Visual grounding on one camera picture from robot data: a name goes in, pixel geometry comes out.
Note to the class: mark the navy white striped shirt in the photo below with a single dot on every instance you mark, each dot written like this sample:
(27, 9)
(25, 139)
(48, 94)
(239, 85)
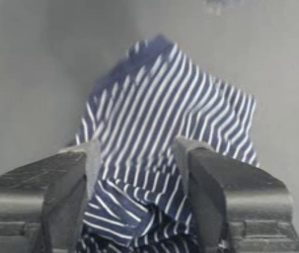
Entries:
(164, 108)

